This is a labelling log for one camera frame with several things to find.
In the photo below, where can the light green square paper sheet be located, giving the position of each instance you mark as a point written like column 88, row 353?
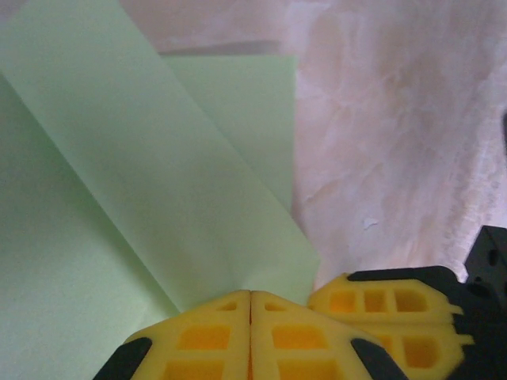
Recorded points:
column 119, row 158

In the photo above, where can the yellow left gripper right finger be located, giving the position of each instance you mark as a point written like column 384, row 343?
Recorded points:
column 301, row 344

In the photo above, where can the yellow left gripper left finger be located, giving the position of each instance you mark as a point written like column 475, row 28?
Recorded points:
column 198, row 344

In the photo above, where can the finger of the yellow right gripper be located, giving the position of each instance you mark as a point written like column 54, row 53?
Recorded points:
column 431, row 332
column 384, row 285

